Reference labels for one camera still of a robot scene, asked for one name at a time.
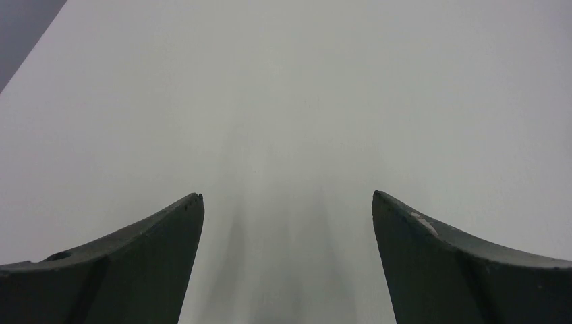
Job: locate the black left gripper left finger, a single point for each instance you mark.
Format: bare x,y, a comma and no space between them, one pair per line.
138,274

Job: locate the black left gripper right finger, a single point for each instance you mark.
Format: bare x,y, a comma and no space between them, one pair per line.
437,273

